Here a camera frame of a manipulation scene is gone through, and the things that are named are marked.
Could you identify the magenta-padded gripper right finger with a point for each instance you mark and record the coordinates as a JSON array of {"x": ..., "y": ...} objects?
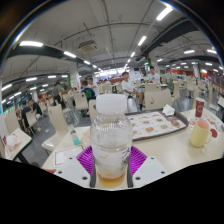
[{"x": 150, "y": 171}]

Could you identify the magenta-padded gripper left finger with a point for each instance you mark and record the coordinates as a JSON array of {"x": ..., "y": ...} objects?
[{"x": 71, "y": 171}]

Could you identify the clear white-capped drink bottle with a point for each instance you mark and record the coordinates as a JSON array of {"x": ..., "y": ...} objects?
[{"x": 111, "y": 140}]

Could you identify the red packet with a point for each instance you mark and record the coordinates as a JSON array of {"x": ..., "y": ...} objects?
[{"x": 49, "y": 170}]

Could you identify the small teal-labelled bottle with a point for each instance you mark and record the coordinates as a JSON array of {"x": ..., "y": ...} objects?
[{"x": 75, "y": 136}]

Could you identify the crumpled paper food wrapper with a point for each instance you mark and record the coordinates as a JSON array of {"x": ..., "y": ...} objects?
[{"x": 86, "y": 138}]

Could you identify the dark food tray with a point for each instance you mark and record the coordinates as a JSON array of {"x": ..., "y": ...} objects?
[{"x": 156, "y": 125}]

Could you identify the cream canteen chairs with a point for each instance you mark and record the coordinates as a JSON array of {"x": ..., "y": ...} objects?
[{"x": 56, "y": 116}]

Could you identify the cream black-edged side table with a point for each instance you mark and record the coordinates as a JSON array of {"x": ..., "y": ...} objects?
[{"x": 20, "y": 146}]

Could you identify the pale yellow mug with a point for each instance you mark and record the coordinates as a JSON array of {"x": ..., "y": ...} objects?
[{"x": 199, "y": 135}]

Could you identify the white crumpled napkin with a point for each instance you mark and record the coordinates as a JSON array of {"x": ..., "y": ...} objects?
[{"x": 168, "y": 110}]

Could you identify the white plastic bag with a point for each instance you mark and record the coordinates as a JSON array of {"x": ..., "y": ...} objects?
[{"x": 11, "y": 141}]

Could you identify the person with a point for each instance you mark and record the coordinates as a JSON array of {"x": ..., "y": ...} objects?
[
  {"x": 127, "y": 86},
  {"x": 57, "y": 91},
  {"x": 25, "y": 113},
  {"x": 36, "y": 108},
  {"x": 88, "y": 91},
  {"x": 94, "y": 87},
  {"x": 153, "y": 77}
]

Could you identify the flat round red coaster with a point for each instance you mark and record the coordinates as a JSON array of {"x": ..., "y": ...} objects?
[{"x": 214, "y": 133}]

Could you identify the red paper cup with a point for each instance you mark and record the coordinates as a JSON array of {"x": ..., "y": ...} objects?
[{"x": 200, "y": 107}]

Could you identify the printed paper flyer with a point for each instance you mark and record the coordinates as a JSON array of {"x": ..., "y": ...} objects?
[{"x": 218, "y": 125}]

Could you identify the ceiling air conditioner unit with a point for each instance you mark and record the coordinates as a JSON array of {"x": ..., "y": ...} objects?
[{"x": 88, "y": 46}]

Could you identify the ceiling lights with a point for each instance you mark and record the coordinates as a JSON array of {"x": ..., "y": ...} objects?
[{"x": 30, "y": 43}]

